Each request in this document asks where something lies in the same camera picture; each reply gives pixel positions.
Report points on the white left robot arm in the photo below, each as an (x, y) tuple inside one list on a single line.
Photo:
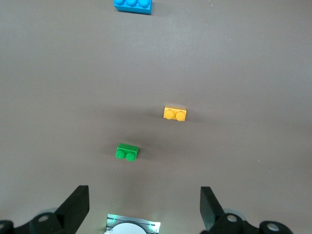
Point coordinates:
[(126, 229)]

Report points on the blue three-stud toy block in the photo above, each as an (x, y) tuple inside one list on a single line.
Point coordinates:
[(132, 7)]

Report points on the yellow two-stud toy block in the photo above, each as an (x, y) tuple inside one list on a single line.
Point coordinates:
[(174, 114)]

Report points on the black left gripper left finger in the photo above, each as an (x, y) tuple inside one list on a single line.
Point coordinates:
[(73, 207)]

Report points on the green two-stud toy block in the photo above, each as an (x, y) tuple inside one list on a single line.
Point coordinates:
[(126, 150)]

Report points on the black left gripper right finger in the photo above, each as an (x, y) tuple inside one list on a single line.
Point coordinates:
[(212, 209)]

